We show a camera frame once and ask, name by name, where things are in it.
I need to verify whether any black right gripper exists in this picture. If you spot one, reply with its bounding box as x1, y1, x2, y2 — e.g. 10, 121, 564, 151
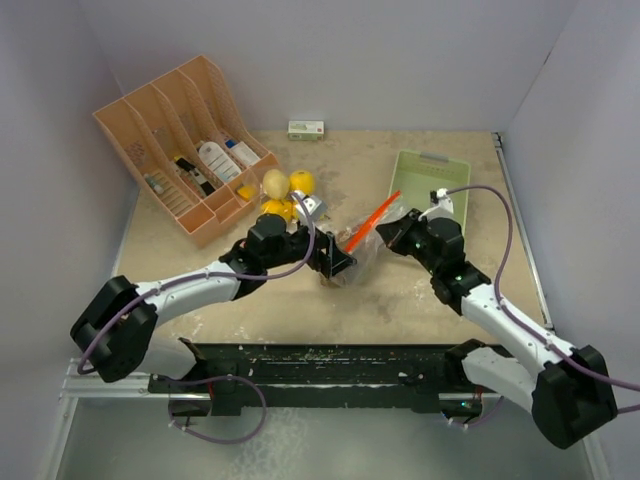
377, 208, 441, 276

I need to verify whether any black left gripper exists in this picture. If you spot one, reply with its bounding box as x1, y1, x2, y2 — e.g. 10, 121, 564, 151
263, 216, 355, 277

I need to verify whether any clear zip bag brown food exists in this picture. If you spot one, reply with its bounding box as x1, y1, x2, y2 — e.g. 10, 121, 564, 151
319, 190, 405, 288

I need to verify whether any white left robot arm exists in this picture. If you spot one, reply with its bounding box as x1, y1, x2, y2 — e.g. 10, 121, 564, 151
70, 214, 357, 392

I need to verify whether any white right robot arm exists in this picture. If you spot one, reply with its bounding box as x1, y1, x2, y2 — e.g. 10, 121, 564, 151
376, 210, 618, 449

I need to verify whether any brown fake kiwi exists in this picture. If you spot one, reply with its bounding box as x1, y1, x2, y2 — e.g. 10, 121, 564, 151
335, 228, 354, 243

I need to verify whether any yellow fake pepper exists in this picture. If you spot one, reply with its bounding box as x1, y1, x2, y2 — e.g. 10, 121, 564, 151
261, 199, 295, 222

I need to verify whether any beige fake potato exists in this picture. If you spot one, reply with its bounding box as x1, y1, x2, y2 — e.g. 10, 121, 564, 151
262, 169, 290, 200

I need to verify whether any clear zip bag yellow food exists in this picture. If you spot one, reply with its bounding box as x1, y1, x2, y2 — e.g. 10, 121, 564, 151
234, 166, 328, 223

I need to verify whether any yellow fake food wedge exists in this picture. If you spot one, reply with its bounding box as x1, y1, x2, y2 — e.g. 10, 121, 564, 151
236, 185, 257, 202

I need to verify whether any green perforated plastic basket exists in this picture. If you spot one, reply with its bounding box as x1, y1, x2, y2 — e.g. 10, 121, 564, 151
383, 149, 471, 221

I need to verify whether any small green white box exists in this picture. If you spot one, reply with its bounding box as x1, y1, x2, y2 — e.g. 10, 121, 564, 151
287, 120, 325, 141

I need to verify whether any white blue cap tube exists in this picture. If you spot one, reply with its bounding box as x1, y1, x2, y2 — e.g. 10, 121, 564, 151
225, 139, 261, 167

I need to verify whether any black yellow tool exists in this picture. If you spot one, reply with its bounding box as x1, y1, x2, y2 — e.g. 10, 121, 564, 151
174, 156, 216, 198

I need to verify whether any white lotion bottle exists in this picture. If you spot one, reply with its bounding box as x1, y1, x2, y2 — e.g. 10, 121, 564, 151
198, 141, 242, 183

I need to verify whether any pink plastic file organizer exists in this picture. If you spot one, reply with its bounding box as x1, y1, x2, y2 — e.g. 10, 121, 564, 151
94, 56, 279, 247

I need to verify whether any small clear vial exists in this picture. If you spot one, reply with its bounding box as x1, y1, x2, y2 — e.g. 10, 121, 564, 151
144, 173, 164, 195

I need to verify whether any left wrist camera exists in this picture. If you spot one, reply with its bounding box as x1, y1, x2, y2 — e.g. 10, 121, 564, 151
291, 190, 328, 224

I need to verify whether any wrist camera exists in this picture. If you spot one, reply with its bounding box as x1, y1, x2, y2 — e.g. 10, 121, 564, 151
419, 188, 454, 222
291, 190, 328, 224

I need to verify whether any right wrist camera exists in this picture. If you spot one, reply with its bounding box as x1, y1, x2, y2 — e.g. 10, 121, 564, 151
419, 188, 454, 222

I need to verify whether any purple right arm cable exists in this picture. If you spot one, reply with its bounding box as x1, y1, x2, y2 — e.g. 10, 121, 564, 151
439, 184, 640, 416

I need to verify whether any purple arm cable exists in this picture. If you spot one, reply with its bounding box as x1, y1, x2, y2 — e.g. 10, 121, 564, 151
77, 192, 317, 376
439, 184, 640, 416

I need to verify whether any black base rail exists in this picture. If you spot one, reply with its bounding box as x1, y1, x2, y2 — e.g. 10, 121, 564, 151
149, 343, 494, 417

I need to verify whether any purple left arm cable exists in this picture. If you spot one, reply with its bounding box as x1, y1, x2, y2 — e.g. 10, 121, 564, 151
77, 192, 317, 376

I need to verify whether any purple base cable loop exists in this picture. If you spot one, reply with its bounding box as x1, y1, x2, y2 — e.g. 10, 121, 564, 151
167, 372, 269, 444

